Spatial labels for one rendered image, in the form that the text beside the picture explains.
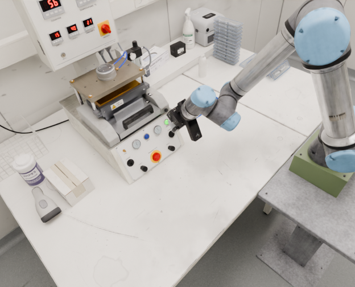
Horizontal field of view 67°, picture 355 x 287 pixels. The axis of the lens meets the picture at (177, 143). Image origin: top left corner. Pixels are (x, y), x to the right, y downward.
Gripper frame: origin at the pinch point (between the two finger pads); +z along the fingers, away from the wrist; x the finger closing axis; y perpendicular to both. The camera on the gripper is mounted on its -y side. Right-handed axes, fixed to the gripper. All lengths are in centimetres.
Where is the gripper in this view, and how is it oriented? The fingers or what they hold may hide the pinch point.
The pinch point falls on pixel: (175, 131)
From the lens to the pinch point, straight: 121.7
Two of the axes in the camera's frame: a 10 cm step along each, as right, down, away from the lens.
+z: -3.3, 2.6, 9.1
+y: -5.8, -8.2, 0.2
